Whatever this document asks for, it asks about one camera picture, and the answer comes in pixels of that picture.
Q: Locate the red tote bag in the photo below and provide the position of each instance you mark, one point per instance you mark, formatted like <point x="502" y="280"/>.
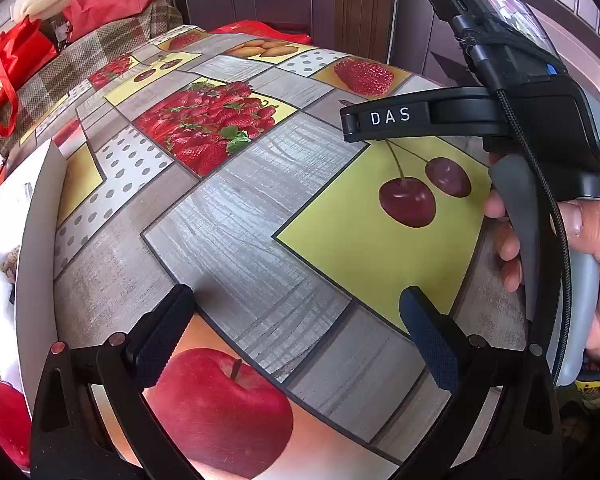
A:
<point x="10" y="60"/>

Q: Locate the dark patterned cloth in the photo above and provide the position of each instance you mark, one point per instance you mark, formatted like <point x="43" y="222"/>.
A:
<point x="595" y="395"/>

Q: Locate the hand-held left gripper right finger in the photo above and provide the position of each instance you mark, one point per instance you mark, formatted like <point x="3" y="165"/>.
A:
<point x="432" y="345"/>

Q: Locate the white cardboard box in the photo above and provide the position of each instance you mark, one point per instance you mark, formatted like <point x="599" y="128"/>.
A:
<point x="35" y="240"/>

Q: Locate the red plush toy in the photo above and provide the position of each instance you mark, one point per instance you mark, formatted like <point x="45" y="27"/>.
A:
<point x="2" y="415"/>

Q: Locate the plaid blanket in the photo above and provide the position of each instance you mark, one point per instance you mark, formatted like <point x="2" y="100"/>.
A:
<point x="80" y="60"/>

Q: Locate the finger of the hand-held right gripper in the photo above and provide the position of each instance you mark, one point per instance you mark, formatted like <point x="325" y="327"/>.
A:
<point x="390" y="117"/>

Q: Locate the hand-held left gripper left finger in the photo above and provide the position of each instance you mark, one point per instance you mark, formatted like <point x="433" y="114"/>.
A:
<point x="157" y="345"/>

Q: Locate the red plastic bag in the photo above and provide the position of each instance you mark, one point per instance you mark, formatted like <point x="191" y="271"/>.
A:
<point x="260" y="27"/>

